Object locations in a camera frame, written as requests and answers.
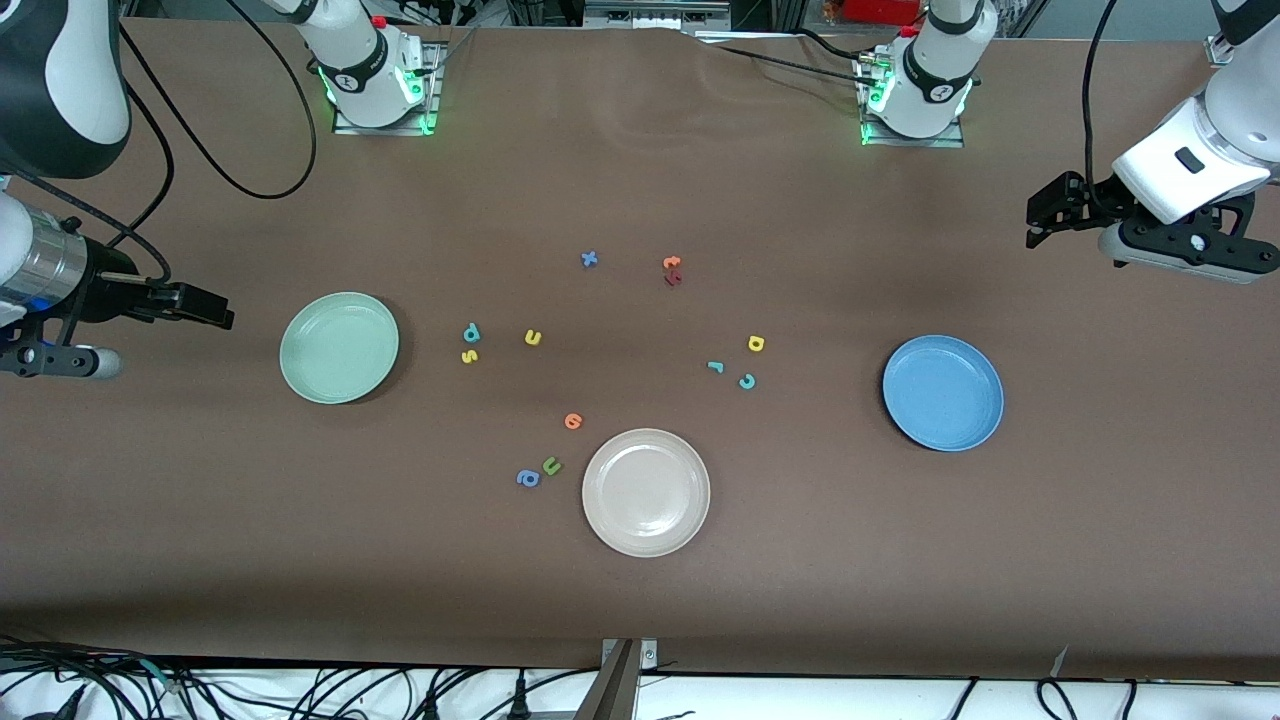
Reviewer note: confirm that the red box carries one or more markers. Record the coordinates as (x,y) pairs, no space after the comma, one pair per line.
(880,10)

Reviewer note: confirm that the green foam letter u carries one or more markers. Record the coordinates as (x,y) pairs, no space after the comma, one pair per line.
(549,469)

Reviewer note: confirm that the beige plate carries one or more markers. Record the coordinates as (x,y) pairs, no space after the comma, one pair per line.
(646,492)

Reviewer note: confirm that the white paper tag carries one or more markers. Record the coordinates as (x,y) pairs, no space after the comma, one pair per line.
(1060,660)

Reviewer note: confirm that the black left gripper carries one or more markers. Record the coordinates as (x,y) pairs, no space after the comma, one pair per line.
(1092,199)

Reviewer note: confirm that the blue foam letter a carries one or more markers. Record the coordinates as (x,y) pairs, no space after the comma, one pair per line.
(523,480)

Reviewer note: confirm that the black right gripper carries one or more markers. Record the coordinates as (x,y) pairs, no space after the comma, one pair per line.
(103,294)

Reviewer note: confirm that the aluminium profile post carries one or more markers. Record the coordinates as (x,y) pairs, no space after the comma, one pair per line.
(612,690)

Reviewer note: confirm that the metal frame profile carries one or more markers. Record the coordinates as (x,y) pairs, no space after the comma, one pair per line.
(655,14)

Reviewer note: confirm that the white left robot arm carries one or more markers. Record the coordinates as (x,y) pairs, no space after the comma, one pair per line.
(1230,130)

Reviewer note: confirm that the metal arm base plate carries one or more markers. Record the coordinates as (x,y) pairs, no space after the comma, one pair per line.
(955,141)
(432,100)

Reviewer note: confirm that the white table corner bracket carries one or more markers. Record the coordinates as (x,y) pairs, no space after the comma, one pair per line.
(1219,50)

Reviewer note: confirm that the green plate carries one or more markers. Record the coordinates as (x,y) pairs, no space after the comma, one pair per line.
(338,348)

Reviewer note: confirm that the blue plate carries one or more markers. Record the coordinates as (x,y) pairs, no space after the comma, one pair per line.
(943,393)

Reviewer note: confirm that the metal table edge bracket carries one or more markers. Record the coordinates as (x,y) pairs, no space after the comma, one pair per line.
(648,655)

